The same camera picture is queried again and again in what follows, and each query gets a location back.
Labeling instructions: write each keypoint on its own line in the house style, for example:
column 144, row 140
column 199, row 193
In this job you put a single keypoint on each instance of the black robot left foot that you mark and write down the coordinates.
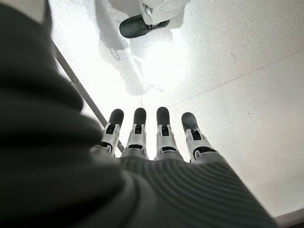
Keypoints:
column 135, row 26

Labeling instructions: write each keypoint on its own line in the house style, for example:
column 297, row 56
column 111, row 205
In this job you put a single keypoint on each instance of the white robot left leg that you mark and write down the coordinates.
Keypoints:
column 161, row 9

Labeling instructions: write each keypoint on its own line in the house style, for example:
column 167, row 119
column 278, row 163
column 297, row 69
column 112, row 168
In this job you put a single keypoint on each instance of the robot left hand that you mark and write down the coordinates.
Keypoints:
column 71, row 185

